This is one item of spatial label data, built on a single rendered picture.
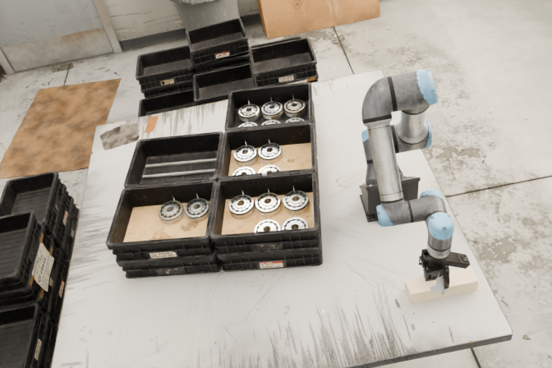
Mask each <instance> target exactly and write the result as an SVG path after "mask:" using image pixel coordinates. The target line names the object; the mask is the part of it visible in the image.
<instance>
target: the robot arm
mask: <svg viewBox="0 0 552 368"><path fill-rule="evenodd" d="M437 103H438V98H437V94H436V90H435V83H434V80H433V76H432V73H431V71H430V70H429V69H424V70H417V71H411V72H408V73H403V74H399V75H395V76H388V77H383V78H380V79H378V80H377V81H376V82H374V83H373V84H372V85H371V87H370V88H369V89H368V90H367V92H366V95H365V98H364V100H363V104H362V109H361V116H362V121H363V125H364V126H366V127H367V129H365V130H364V131H363V132H362V133H361V138H362V143H363V147H364V152H365V157H366V165H367V169H366V185H367V186H369V185H378V188H379V196H380V200H381V205H378V206H377V207H376V209H377V214H378V219H379V225H380V226H381V227H390V226H396V225H401V224H407V223H417V222H422V221H425V224H426V226H427V230H428V239H427V249H423V250H421V255H420V256H419V265H421V266H422V268H424V269H423V270H422V271H424V274H423V275H424V277H425V281H426V282H427V281H432V280H436V284H435V285H434V286H432V287H431V288H430V290H431V291H432V292H442V295H444V294H445V293H446V292H447V290H448V288H449V283H450V281H449V266H453V267H458V268H463V269H466V268H467V267H468V266H469V265H470V261H469V259H468V258H467V255H466V254H461V253H457V252H452V251H451V246H452V240H453V232H454V221H453V218H452V217H451V216H450V215H449V214H448V212H447V210H446V207H445V202H444V199H443V196H442V195H441V193H440V192H439V191H437V190H433V189H430V190H426V191H423V192H422V193H421V194H420V197H419V199H415V200H406V201H404V199H403V190H402V185H401V181H400V180H402V179H404V177H403V173H402V171H401V169H400V167H399V166H398V163H397V159H396V154H399V153H403V152H407V151H413V150H423V149H424V148H428V147H430V146H431V144H432V129H431V125H430V122H429V121H428V120H427V119H425V117H426V110H427V109H428V108H429V106H430V105H433V104H437ZM397 111H401V120H400V122H399V123H398V124H394V125H391V126H390V122H391V121H392V113H391V112H397ZM420 262H421V263H420ZM441 276H443V277H441Z"/></svg>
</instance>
